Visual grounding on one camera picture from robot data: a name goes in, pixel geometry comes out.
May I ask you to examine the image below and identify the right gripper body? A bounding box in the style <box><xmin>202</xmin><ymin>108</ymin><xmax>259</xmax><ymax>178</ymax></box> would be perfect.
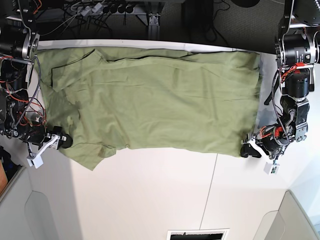
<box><xmin>53</xmin><ymin>126</ymin><xmax>73</xmax><ymax>150</ymax></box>

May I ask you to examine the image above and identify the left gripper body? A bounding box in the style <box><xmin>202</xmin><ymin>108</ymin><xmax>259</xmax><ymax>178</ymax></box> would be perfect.
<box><xmin>240</xmin><ymin>143</ymin><xmax>262</xmax><ymax>158</ymax></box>

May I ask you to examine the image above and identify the green t-shirt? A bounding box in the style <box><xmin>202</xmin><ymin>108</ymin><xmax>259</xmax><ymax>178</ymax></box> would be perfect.
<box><xmin>37</xmin><ymin>47</ymin><xmax>261</xmax><ymax>170</ymax></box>

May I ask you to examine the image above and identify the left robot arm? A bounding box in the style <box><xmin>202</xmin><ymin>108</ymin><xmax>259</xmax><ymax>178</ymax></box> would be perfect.
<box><xmin>240</xmin><ymin>0</ymin><xmax>320</xmax><ymax>161</ymax></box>

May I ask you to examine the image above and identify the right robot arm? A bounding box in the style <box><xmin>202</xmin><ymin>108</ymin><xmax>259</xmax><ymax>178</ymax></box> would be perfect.
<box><xmin>0</xmin><ymin>0</ymin><xmax>73</xmax><ymax>149</ymax></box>

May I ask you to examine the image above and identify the grey chair right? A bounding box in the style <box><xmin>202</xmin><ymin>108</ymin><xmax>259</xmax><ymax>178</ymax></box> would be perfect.
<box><xmin>254</xmin><ymin>190</ymin><xmax>320</xmax><ymax>240</ymax></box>

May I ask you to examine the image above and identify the grey chair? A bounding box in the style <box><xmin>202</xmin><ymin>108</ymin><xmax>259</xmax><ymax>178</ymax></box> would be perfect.
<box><xmin>0</xmin><ymin>167</ymin><xmax>59</xmax><ymax>240</ymax></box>
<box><xmin>254</xmin><ymin>190</ymin><xmax>320</xmax><ymax>240</ymax></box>

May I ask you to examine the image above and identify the grey chair left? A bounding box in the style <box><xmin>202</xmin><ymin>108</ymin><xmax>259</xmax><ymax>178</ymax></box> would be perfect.
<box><xmin>0</xmin><ymin>167</ymin><xmax>59</xmax><ymax>240</ymax></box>

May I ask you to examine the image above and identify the black power strip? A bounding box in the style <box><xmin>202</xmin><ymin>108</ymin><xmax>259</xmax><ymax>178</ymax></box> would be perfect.
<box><xmin>101</xmin><ymin>0</ymin><xmax>147</xmax><ymax>15</ymax></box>

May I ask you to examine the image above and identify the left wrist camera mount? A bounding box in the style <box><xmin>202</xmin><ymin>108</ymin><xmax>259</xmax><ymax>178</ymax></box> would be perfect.
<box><xmin>241</xmin><ymin>134</ymin><xmax>288</xmax><ymax>175</ymax></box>

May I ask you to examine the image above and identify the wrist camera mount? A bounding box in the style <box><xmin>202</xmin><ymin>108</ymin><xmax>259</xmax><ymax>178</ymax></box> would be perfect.
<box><xmin>26</xmin><ymin>134</ymin><xmax>60</xmax><ymax>169</ymax></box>
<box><xmin>241</xmin><ymin>134</ymin><xmax>288</xmax><ymax>175</ymax></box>

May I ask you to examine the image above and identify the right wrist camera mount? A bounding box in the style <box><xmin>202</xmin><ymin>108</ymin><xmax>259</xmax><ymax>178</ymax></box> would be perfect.
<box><xmin>26</xmin><ymin>134</ymin><xmax>60</xmax><ymax>169</ymax></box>

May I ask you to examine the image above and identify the aluminium table leg post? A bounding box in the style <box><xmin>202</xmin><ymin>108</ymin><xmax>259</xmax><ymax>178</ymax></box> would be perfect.
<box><xmin>147</xmin><ymin>14</ymin><xmax>161</xmax><ymax>41</ymax></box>

